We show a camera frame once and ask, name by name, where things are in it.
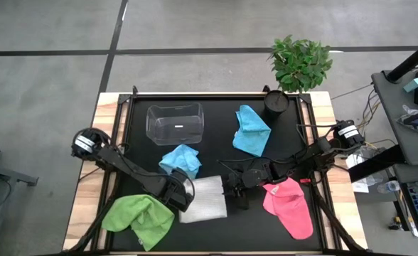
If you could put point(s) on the pink microfiber towel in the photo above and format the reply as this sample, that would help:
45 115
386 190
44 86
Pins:
290 213

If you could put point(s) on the black metal table frame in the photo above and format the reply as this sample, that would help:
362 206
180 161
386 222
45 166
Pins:
216 95

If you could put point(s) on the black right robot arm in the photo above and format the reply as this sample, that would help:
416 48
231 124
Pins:
315 153

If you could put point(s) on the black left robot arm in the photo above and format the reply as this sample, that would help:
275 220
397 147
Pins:
131 170

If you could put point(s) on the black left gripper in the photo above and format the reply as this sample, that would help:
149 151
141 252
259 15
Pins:
175 192

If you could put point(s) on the black round post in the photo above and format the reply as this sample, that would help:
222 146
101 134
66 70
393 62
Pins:
411 60

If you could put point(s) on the white waffle microfiber towel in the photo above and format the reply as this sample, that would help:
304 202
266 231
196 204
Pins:
203 199

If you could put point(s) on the white paper sheet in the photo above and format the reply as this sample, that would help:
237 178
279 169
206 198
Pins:
358 177

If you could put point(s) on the clear plastic bin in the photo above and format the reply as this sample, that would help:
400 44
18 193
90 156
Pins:
175 124

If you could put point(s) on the grey side desk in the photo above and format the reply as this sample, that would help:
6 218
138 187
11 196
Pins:
394 117

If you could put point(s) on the small red tag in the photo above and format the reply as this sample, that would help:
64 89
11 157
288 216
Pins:
305 180

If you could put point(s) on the green microfiber towel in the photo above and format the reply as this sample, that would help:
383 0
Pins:
141 220

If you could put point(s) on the green leafy plant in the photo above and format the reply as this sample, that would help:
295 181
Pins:
299 64

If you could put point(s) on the black plant pot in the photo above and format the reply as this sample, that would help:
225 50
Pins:
276 105

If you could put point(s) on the clear water bottle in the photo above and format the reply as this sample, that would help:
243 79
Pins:
390 186

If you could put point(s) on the cyan microfiber towel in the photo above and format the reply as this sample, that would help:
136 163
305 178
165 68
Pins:
251 131

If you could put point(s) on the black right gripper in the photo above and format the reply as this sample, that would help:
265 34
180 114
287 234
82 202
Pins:
248 179

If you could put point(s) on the light blue microfiber towel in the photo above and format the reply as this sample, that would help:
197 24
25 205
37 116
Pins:
180 160

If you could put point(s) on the grey metal stand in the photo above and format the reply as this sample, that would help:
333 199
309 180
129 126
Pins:
6 174

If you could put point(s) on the small teal box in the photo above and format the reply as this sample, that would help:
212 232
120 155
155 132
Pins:
413 85

